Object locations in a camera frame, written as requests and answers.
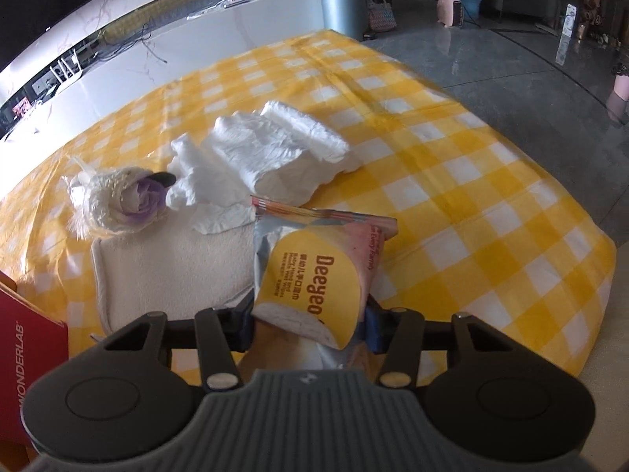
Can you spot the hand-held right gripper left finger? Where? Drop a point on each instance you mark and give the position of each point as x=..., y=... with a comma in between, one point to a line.
x=245, y=325

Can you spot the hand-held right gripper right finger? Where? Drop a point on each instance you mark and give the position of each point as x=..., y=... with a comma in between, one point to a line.
x=373, y=330

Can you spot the silver wet wipes packet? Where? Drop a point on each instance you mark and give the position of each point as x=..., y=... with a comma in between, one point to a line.
x=314, y=280

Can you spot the cream towel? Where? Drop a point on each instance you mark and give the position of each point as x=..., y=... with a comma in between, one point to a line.
x=172, y=275

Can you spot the crumpled white tissue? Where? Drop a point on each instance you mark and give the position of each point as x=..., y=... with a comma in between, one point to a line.
x=189, y=177

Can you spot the yellow checked tablecloth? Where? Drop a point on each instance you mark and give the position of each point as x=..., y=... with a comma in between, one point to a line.
x=467, y=196

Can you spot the white diaper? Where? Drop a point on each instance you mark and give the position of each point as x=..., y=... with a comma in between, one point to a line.
x=285, y=157

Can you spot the red cardboard box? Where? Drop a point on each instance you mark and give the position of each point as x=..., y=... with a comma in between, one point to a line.
x=24, y=354

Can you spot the white router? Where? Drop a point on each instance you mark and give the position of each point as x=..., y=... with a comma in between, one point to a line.
x=64, y=69

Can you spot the woven basket bag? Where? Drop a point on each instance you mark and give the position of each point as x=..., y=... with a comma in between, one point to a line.
x=382, y=12

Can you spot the silver trash can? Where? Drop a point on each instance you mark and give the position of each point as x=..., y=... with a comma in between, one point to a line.
x=341, y=2

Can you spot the pink space heater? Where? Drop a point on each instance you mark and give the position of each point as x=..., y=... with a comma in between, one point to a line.
x=449, y=10

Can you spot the pink pot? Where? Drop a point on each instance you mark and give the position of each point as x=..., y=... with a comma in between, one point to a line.
x=620, y=93

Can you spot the white carton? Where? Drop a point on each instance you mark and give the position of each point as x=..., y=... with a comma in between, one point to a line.
x=569, y=19

